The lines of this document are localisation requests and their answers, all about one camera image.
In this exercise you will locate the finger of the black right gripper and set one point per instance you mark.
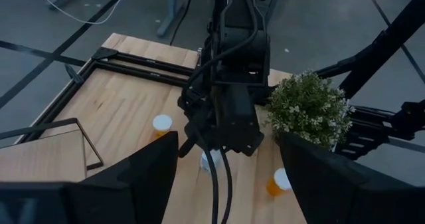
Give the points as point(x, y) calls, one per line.
point(187, 148)
point(247, 144)

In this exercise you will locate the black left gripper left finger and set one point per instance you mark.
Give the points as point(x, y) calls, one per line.
point(133, 190)

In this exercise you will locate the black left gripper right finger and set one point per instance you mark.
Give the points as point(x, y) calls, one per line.
point(332, 190)

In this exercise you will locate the white medicine bottle blue label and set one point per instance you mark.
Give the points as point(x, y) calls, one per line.
point(210, 162)

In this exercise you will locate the orange pill bottle white cap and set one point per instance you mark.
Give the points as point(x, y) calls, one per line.
point(162, 124)
point(277, 184)

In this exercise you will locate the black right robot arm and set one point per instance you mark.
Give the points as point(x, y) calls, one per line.
point(239, 18)

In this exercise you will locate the green artificial plant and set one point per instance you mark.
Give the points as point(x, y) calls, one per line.
point(308, 107)

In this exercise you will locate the black table clamp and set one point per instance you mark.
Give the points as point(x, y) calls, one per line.
point(73, 74)

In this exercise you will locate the black rig strut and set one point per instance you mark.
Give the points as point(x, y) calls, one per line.
point(382, 48)

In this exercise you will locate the wooden shelf with black frame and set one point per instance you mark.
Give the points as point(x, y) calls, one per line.
point(40, 157)

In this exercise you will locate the black table edge frame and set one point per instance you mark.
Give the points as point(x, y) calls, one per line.
point(59, 102)

